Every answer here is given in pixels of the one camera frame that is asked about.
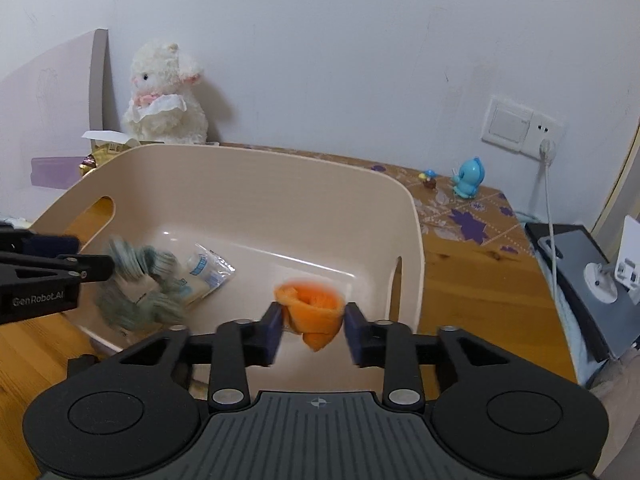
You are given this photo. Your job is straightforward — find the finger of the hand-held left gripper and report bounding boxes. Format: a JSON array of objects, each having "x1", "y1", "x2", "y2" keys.
[
  {"x1": 0, "y1": 225, "x2": 82, "y2": 261},
  {"x1": 0, "y1": 252, "x2": 115, "y2": 284}
]

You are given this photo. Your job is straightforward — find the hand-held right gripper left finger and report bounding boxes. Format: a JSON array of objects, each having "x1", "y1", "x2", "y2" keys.
[{"x1": 117, "y1": 301, "x2": 284, "y2": 411}]

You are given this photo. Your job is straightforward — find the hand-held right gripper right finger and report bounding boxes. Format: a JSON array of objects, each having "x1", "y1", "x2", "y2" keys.
[{"x1": 344, "y1": 302, "x2": 507, "y2": 412}]

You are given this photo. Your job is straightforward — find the orange cloth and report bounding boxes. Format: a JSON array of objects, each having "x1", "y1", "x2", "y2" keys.
[{"x1": 273, "y1": 280, "x2": 347, "y2": 353}]

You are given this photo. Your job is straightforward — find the green fluffy scrunchie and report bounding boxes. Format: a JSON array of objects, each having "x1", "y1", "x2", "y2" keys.
[{"x1": 94, "y1": 239, "x2": 189, "y2": 332}]

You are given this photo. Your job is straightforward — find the beige plastic storage bin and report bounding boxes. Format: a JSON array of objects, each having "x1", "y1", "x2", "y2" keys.
[{"x1": 30, "y1": 143, "x2": 426, "y2": 396}]

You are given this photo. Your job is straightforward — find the light purple box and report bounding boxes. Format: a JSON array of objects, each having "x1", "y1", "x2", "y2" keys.
[{"x1": 30, "y1": 155, "x2": 90, "y2": 189}]

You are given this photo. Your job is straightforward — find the clear tissue packet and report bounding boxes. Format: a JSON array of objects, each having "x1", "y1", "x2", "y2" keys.
[{"x1": 179, "y1": 243, "x2": 237, "y2": 309}]

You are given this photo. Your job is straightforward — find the gold snack bag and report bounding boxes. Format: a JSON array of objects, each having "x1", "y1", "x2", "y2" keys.
[{"x1": 78, "y1": 130, "x2": 144, "y2": 179}]

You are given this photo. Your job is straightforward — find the floral table mat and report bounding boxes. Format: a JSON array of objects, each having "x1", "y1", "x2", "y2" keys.
[{"x1": 369, "y1": 159, "x2": 537, "y2": 262}]

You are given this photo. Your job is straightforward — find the white plush lamb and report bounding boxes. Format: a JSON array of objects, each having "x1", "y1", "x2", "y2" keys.
[{"x1": 121, "y1": 42, "x2": 209, "y2": 146}]

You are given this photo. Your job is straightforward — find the blue toy figure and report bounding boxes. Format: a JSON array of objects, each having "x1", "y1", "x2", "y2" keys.
[{"x1": 451, "y1": 156, "x2": 482, "y2": 200}]

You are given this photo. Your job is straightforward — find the light blue cloth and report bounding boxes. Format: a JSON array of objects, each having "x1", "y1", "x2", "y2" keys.
[{"x1": 549, "y1": 280, "x2": 613, "y2": 387}]

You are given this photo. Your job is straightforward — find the dark grey box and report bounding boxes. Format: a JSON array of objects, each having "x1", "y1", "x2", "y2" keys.
[{"x1": 523, "y1": 222, "x2": 640, "y2": 362}]

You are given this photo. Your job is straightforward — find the white round stand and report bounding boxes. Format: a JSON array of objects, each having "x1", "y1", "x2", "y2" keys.
[{"x1": 583, "y1": 262, "x2": 619, "y2": 304}]

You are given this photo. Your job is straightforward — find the white power cable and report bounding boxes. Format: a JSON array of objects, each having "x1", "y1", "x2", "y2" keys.
[{"x1": 542, "y1": 160, "x2": 568, "y2": 311}]

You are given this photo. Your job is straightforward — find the white wall switch socket panel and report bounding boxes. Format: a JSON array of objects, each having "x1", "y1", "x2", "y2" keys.
[{"x1": 480, "y1": 94, "x2": 569, "y2": 161}]

